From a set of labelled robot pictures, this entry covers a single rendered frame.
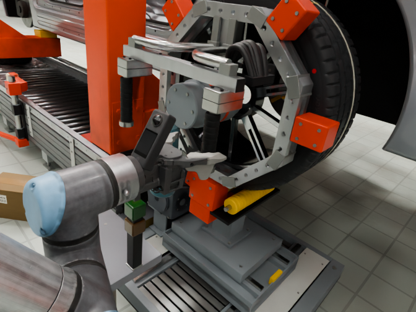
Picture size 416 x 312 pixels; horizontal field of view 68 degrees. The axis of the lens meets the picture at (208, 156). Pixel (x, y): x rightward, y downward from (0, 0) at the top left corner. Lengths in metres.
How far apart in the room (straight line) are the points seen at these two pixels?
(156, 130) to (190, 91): 0.27
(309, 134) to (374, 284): 1.13
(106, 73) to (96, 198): 0.74
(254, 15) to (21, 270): 0.73
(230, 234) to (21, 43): 2.41
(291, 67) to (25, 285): 0.69
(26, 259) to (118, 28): 0.90
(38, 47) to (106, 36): 2.02
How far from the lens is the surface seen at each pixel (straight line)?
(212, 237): 1.36
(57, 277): 0.45
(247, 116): 1.03
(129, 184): 0.55
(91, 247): 0.57
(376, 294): 1.75
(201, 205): 1.13
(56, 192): 0.50
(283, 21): 0.83
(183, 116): 0.86
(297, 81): 0.80
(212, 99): 0.68
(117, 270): 0.91
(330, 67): 0.87
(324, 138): 0.80
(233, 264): 1.27
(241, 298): 1.26
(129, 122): 0.97
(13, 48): 3.10
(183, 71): 0.78
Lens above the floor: 1.11
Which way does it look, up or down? 26 degrees down
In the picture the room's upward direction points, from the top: 8 degrees clockwise
